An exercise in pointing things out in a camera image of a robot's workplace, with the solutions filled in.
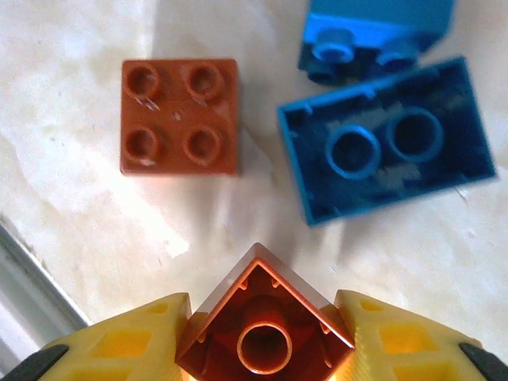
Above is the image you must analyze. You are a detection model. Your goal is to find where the blue lego brick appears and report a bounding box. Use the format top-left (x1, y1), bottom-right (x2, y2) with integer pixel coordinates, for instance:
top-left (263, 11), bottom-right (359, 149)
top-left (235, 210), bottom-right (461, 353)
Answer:
top-left (276, 56), bottom-right (498, 227)
top-left (297, 0), bottom-right (457, 87)

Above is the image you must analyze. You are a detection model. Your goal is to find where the orange lego brick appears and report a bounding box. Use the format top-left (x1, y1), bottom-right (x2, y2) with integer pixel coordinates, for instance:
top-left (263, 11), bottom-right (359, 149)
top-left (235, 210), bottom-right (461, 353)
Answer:
top-left (174, 242), bottom-right (356, 381)
top-left (119, 58), bottom-right (241, 176)

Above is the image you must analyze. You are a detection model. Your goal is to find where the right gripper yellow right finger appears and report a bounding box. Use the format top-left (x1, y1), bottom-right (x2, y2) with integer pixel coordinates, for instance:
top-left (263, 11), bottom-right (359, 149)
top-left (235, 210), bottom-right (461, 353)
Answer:
top-left (335, 290), bottom-right (508, 381)

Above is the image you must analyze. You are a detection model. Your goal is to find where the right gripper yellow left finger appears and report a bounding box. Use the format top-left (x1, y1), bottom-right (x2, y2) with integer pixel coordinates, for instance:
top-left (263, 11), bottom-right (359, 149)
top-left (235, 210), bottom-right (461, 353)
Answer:
top-left (0, 292), bottom-right (194, 381)

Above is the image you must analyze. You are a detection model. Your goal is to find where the wide aluminium mounting rail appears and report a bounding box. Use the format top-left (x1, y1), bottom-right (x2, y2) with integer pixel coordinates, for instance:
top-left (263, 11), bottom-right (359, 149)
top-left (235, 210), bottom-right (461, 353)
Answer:
top-left (0, 214), bottom-right (90, 370)

